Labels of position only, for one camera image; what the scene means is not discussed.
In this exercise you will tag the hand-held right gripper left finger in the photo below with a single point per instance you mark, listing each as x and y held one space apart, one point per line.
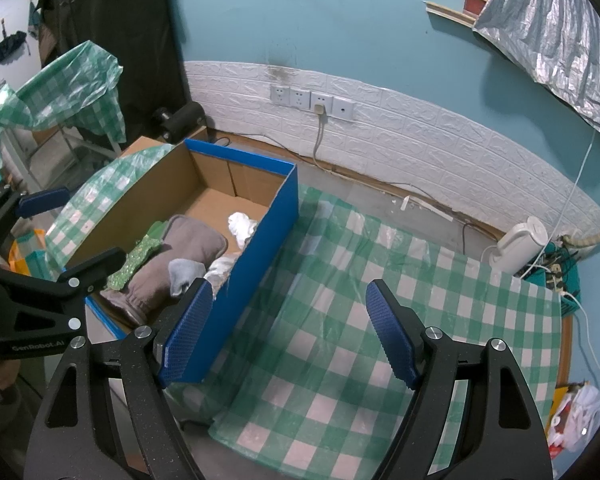
187 332

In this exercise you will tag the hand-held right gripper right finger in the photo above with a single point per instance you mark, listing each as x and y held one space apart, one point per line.
390 335

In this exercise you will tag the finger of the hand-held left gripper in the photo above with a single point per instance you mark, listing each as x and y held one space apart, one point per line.
45 200
90 272

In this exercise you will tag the green glitter cloth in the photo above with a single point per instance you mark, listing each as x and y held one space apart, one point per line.
135 260

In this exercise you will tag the grey sock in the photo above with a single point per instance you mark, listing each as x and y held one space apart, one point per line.
185 272

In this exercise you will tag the white patterned cloth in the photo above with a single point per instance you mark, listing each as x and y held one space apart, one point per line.
222 267

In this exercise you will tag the light green cloth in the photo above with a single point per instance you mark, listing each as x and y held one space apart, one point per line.
157 230

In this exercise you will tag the grey towel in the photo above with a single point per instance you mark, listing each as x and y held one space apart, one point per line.
190 240

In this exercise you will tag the blue-edged cardboard box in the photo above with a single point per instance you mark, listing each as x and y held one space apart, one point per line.
265 255

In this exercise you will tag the white sock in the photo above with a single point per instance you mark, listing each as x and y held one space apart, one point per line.
242 225

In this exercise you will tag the green checkered tablecloth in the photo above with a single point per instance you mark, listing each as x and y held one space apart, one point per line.
330 310

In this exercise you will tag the green checkered plastic sheet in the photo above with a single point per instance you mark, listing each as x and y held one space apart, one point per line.
65 90

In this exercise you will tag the brown cardboard sheet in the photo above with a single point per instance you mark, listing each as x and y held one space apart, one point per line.
145 146

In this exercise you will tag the white plastic strip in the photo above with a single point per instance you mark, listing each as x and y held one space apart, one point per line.
425 205

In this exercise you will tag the black dumbbell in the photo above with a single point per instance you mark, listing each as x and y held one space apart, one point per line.
180 120

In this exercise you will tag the white electric kettle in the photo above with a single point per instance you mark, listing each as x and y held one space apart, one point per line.
520 245

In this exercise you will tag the black umbrella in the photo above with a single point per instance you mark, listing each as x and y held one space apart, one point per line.
7 46

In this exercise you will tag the power strip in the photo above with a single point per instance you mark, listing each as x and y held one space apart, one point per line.
560 275

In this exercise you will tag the black hanging cloth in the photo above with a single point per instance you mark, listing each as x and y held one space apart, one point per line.
120 35

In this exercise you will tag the teal plastic bin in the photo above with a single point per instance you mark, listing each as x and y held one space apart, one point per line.
570 305

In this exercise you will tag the hanging grey clothes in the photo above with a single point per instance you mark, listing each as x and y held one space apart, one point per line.
40 15

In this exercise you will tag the white plastic bag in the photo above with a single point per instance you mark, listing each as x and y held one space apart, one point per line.
587 410

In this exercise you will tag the wooden strip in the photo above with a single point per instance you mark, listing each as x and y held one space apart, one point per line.
447 12

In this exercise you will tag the silver foil sheet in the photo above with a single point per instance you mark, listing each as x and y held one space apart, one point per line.
555 25

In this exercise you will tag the metal frame rack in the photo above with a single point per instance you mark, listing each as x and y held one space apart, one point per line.
87 147

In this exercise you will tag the white wall socket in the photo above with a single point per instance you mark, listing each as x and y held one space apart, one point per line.
280 95
325 99
300 98
343 108

